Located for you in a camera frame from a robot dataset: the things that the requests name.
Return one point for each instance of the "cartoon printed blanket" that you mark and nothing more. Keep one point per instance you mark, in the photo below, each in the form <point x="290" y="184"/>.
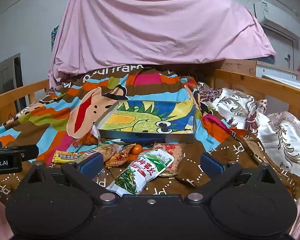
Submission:
<point x="52" y="120"/>

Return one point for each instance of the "wooden bed frame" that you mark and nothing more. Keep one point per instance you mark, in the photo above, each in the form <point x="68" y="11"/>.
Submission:
<point x="252" y="80"/>

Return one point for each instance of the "pink rice cracker packet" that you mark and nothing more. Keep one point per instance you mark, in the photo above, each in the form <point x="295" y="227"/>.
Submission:
<point x="165" y="148"/>

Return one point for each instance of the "gold snack packet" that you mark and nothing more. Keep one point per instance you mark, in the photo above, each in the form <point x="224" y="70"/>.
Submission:
<point x="118" y="158"/>

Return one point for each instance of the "nut bar packet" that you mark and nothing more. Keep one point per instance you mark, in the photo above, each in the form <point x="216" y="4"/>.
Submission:
<point x="107" y="151"/>

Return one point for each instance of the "grey door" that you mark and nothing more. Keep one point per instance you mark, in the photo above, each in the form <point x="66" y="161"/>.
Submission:
<point x="281" y="52"/>

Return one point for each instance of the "wooden cabinet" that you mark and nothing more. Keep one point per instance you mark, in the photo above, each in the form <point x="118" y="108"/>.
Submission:
<point x="240" y="66"/>

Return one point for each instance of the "white green bean packet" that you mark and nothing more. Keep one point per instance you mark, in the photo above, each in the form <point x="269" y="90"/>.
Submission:
<point x="142" y="172"/>

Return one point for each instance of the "white air conditioner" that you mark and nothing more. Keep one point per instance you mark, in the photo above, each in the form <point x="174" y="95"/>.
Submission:
<point x="277" y="17"/>

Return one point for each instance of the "metal tray with dragon print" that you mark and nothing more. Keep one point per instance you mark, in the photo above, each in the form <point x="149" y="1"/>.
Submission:
<point x="145" y="120"/>

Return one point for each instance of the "small orange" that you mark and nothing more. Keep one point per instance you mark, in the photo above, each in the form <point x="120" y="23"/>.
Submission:
<point x="136" y="150"/>

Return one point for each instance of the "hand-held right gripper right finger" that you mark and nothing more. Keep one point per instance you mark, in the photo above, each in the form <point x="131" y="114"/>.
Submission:
<point x="211" y="165"/>

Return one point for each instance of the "floral satin quilt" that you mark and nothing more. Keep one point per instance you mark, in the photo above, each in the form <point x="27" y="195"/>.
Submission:
<point x="277" y="135"/>

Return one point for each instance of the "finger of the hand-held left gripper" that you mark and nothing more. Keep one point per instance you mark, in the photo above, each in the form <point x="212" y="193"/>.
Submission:
<point x="28" y="152"/>

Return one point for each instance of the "pink bed sheet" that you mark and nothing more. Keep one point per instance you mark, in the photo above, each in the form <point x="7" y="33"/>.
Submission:
<point x="152" y="30"/>

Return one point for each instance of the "yellow biscuit packet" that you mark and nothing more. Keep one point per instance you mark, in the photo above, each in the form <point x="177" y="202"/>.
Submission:
<point x="65" y="157"/>

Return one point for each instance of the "grey wall hatch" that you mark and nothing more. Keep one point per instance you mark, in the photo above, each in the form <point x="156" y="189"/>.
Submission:
<point x="5" y="77"/>

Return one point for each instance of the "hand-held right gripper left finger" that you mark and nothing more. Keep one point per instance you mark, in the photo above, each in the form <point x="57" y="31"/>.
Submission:
<point x="91" y="165"/>

